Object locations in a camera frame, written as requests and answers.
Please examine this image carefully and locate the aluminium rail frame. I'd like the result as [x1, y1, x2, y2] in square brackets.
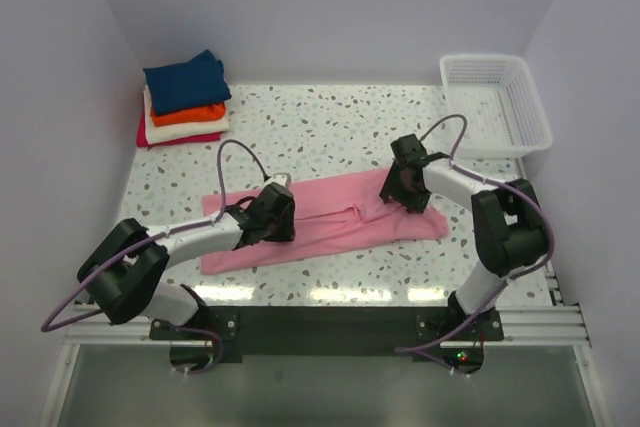
[44, 156, 611, 427]

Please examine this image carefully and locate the pink t shirt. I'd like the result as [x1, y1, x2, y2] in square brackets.
[200, 169, 448, 275]

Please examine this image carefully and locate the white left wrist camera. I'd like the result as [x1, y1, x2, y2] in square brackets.
[264, 173, 291, 189]

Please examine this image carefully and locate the folded cream white t shirt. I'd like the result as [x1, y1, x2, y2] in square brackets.
[142, 87, 230, 144]

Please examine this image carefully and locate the white plastic basket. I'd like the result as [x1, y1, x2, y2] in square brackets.
[439, 54, 553, 159]

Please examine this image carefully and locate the folded orange t shirt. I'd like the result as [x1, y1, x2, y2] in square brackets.
[150, 103, 226, 127]

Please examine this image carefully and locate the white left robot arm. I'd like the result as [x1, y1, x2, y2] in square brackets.
[77, 175, 295, 339]

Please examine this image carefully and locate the folded navy blue t shirt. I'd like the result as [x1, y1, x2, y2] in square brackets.
[143, 50, 232, 116]

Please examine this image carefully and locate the folded crimson red t shirt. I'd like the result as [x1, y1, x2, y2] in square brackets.
[136, 111, 224, 149]

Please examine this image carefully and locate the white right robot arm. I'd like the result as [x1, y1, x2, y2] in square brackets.
[380, 134, 555, 340]

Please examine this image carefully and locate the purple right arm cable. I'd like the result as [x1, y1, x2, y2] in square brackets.
[394, 113, 555, 363]

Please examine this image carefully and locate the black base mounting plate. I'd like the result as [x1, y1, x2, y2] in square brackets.
[149, 304, 501, 366]

